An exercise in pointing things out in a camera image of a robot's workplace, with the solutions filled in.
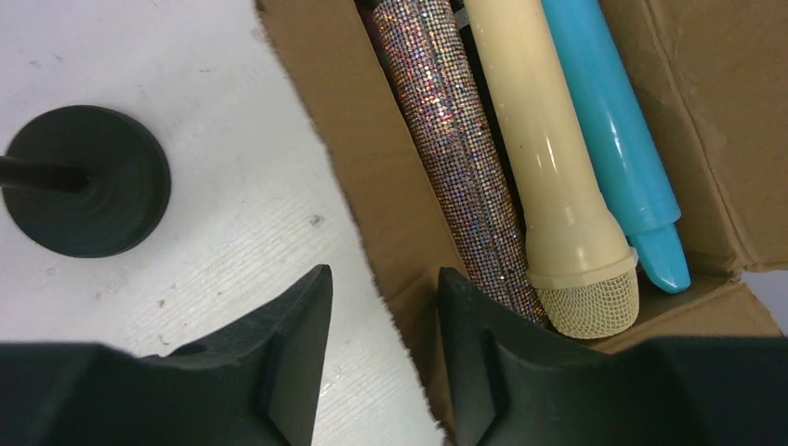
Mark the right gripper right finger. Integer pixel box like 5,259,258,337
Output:
437,268,787,445

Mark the blue microphone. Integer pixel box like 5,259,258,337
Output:
542,1,691,294

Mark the cream microphone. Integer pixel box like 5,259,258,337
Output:
465,0,639,339

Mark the brown cardboard box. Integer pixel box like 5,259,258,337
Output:
258,1,787,437

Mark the silver glitter microphone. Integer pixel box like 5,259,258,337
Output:
372,1,547,325

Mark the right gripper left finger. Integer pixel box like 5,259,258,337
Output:
1,265,333,445

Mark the black round-base shock-mount stand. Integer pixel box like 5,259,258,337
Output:
1,105,171,258

